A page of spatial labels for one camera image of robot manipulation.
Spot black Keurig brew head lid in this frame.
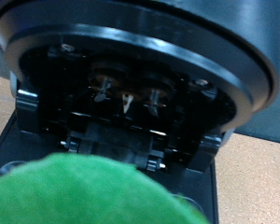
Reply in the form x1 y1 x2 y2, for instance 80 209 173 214
0 0 280 174

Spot reusable coffee pod green lid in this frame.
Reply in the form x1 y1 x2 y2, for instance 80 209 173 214
0 152 209 224

